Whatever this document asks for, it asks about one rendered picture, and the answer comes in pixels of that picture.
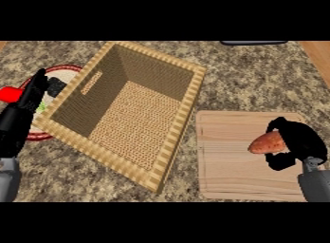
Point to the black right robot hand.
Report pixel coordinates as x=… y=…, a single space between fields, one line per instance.
x=303 y=139

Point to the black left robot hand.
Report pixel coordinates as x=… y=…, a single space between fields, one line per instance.
x=15 y=121

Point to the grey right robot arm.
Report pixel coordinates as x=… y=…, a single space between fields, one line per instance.
x=321 y=180

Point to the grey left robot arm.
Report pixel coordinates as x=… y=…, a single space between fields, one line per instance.
x=2 y=178

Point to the pale wooden cutting board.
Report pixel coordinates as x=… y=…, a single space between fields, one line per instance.
x=247 y=155

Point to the tan wicker basket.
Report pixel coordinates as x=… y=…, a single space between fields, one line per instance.
x=126 y=110

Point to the green food item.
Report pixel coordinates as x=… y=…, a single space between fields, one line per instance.
x=42 y=106

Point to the red round object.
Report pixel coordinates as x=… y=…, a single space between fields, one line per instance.
x=11 y=94

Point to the black lumpy food item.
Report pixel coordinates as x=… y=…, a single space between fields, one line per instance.
x=57 y=84

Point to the red rimmed white plate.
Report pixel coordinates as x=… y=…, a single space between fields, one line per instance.
x=57 y=74

